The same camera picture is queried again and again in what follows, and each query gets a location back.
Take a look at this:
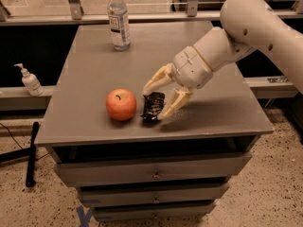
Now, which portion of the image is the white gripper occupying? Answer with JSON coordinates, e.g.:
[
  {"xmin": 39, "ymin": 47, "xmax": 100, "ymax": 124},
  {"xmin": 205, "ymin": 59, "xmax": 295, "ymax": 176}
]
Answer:
[{"xmin": 142, "ymin": 46, "xmax": 213, "ymax": 120}]

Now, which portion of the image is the black rxbar chocolate wrapper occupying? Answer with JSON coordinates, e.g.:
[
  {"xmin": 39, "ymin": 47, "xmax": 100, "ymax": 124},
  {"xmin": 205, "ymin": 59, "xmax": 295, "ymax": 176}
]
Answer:
[{"xmin": 141, "ymin": 92, "xmax": 165, "ymax": 122}]

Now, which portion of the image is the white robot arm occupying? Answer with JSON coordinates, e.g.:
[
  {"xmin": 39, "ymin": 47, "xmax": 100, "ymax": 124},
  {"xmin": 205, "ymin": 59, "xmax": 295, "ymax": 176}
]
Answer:
[{"xmin": 142, "ymin": 0, "xmax": 303, "ymax": 120}]

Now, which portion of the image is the red apple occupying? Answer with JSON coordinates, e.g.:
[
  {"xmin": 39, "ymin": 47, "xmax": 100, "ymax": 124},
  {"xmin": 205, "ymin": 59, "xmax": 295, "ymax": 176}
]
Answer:
[{"xmin": 106, "ymin": 88, "xmax": 136, "ymax": 121}]

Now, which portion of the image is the grey drawer cabinet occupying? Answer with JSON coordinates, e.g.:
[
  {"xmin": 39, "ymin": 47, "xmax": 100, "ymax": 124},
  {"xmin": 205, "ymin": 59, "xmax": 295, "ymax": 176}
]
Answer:
[{"xmin": 36, "ymin": 22, "xmax": 273, "ymax": 221}]

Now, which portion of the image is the top grey drawer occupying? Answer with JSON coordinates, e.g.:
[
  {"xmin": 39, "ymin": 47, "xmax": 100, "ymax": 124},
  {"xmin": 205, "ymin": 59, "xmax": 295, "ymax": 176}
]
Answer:
[{"xmin": 54, "ymin": 152, "xmax": 252, "ymax": 187}]

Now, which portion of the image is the grey drawer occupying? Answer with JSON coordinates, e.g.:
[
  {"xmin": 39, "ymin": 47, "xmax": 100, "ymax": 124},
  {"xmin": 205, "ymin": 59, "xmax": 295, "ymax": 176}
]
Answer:
[
  {"xmin": 93, "ymin": 201, "xmax": 215, "ymax": 221},
  {"xmin": 78, "ymin": 183, "xmax": 229, "ymax": 207},
  {"xmin": 54, "ymin": 152, "xmax": 252, "ymax": 187}
]

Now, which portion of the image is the clear plastic water bottle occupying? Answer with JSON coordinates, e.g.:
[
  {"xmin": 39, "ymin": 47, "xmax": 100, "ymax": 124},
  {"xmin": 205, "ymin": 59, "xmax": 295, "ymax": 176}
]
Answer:
[{"xmin": 107, "ymin": 0, "xmax": 131, "ymax": 51}]

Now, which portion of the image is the middle grey drawer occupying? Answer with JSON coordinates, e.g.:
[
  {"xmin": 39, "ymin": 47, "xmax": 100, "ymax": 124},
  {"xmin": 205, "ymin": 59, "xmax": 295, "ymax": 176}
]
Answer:
[{"xmin": 78, "ymin": 183, "xmax": 229, "ymax": 207}]

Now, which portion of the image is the white pump dispenser bottle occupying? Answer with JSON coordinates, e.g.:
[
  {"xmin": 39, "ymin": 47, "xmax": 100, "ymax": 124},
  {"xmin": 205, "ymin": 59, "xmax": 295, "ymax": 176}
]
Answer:
[{"xmin": 15, "ymin": 63, "xmax": 44, "ymax": 96}]

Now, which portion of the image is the bottom grey drawer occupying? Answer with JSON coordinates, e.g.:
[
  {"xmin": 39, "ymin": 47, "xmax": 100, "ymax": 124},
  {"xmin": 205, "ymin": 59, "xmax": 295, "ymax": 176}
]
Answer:
[{"xmin": 93, "ymin": 201, "xmax": 215, "ymax": 221}]

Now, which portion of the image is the black stand leg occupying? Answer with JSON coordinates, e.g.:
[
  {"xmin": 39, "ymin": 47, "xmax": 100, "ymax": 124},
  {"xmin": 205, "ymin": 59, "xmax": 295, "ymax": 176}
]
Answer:
[{"xmin": 0, "ymin": 122, "xmax": 40, "ymax": 187}]

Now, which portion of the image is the blue tape cross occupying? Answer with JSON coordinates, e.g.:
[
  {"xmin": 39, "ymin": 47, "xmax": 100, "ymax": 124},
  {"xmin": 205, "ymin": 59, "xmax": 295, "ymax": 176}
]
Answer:
[{"xmin": 76, "ymin": 206, "xmax": 92, "ymax": 227}]

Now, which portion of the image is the metal wall bracket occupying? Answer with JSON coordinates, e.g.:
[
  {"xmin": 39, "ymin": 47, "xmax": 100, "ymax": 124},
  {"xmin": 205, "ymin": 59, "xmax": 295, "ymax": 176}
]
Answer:
[{"xmin": 267, "ymin": 76, "xmax": 288, "ymax": 83}]

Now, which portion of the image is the metal window rail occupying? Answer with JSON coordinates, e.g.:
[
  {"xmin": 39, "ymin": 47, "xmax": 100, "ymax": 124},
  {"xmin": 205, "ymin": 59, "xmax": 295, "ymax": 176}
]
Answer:
[{"xmin": 0, "ymin": 9, "xmax": 303, "ymax": 26}]

